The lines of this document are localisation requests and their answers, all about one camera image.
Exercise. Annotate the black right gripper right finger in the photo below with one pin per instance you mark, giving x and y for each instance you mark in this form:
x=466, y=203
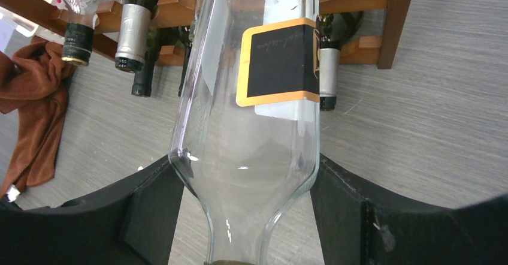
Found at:
x=360, y=222

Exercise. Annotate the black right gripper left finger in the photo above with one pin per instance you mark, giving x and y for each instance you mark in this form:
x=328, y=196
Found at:
x=131, y=221

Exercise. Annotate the green bottle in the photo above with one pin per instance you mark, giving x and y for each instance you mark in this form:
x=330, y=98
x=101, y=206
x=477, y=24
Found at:
x=134, y=29

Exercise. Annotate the dark bottle white label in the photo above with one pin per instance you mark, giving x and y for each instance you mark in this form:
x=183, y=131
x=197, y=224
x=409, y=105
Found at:
x=188, y=49

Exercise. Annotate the clear bottle brown label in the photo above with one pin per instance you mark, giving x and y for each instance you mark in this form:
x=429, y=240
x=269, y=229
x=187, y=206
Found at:
x=80, y=29

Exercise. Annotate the brown towel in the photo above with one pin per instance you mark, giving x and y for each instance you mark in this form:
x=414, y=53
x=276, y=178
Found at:
x=33, y=82

